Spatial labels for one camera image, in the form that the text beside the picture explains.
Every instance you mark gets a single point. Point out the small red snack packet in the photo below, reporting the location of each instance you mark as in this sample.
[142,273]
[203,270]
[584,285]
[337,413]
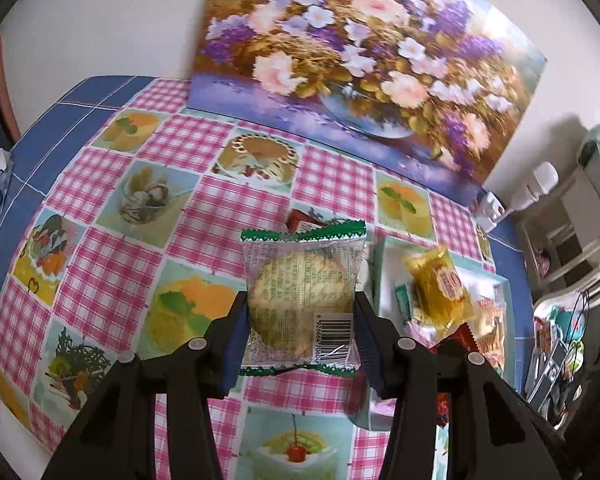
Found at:
[305,220]

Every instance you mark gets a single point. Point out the white chair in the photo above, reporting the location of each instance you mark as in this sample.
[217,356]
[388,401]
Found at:
[580,290]

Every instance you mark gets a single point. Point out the floral painting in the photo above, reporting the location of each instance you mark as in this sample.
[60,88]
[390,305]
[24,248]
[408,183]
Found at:
[370,60]

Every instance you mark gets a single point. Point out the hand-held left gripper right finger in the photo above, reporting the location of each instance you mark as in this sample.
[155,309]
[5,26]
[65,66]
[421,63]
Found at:
[372,355]

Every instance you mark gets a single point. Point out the pink checkered tablecloth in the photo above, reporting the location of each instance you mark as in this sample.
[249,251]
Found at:
[180,135]

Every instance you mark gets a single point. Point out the white shelf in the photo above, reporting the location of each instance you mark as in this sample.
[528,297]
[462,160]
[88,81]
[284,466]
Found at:
[570,230]

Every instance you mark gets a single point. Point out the dark cloth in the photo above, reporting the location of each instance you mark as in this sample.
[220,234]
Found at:
[597,385]

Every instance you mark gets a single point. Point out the teal-rimmed white tray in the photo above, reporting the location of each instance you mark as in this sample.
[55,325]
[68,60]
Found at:
[387,270]

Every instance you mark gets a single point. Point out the green white snack packet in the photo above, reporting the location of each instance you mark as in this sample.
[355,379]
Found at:
[404,305]

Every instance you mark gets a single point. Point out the teal toy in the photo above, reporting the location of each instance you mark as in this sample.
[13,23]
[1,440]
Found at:
[570,317]

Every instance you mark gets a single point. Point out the clear bread packet orange label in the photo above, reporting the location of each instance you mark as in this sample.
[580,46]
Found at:
[490,335]

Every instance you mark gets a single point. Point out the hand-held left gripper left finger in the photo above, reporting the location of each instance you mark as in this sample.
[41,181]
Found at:
[230,355]

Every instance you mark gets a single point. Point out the smartphone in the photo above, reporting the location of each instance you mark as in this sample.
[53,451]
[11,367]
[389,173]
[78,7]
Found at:
[555,365]

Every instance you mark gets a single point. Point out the clear cookie packet green edges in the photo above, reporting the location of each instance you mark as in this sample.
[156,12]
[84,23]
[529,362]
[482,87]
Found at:
[300,285]

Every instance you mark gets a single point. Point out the gold yellow snack packet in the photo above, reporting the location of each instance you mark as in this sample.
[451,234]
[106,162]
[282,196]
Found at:
[437,290]

